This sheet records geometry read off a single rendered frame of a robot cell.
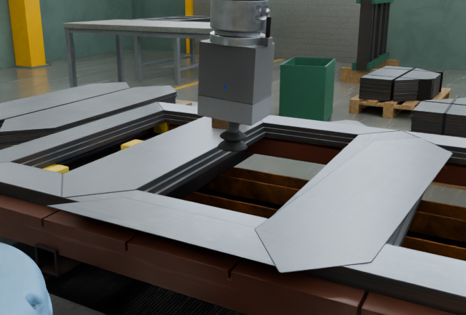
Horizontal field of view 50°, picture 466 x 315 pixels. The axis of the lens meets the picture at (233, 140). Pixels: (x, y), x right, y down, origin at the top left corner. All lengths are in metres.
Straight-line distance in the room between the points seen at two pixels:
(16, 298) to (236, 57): 0.40
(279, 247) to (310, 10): 8.84
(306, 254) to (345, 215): 0.15
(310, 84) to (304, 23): 5.01
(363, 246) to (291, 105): 3.95
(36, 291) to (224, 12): 0.40
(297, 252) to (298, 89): 3.94
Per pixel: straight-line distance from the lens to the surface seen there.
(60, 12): 10.08
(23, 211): 0.96
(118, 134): 1.40
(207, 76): 0.69
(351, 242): 0.75
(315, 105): 4.62
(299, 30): 9.57
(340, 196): 0.91
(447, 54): 9.04
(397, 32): 9.13
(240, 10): 0.65
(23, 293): 0.40
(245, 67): 0.66
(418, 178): 1.04
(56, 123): 1.47
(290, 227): 0.78
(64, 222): 0.90
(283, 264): 0.68
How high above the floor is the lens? 1.19
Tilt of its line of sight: 16 degrees down
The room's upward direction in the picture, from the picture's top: straight up
